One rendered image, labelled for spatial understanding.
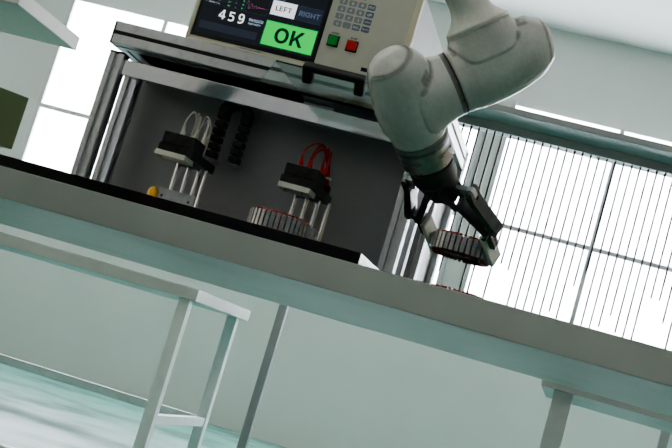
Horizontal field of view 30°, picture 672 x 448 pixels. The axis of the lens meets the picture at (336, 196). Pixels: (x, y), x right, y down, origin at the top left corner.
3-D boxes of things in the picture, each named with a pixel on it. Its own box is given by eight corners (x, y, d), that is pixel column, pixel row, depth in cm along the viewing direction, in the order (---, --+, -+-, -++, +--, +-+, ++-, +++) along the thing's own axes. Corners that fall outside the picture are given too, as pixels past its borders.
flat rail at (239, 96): (420, 149, 229) (424, 133, 229) (112, 72, 242) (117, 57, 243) (420, 150, 230) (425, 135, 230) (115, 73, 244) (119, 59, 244)
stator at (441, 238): (472, 257, 206) (478, 235, 206) (416, 244, 213) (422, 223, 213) (502, 272, 215) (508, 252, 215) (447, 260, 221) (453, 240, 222)
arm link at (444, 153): (429, 156, 193) (439, 184, 196) (456, 117, 197) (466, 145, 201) (381, 148, 198) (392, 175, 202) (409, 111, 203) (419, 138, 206)
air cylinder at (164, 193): (186, 223, 237) (195, 195, 237) (150, 213, 238) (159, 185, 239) (194, 227, 241) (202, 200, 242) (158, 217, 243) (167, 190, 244)
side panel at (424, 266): (407, 302, 241) (452, 144, 245) (392, 298, 241) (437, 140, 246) (422, 316, 268) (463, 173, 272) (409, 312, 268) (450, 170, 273)
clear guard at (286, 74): (394, 117, 205) (404, 82, 206) (258, 83, 210) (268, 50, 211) (417, 160, 236) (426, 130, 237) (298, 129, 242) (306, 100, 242)
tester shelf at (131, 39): (444, 124, 229) (451, 100, 230) (109, 41, 244) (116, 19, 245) (463, 173, 272) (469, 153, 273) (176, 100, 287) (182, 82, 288)
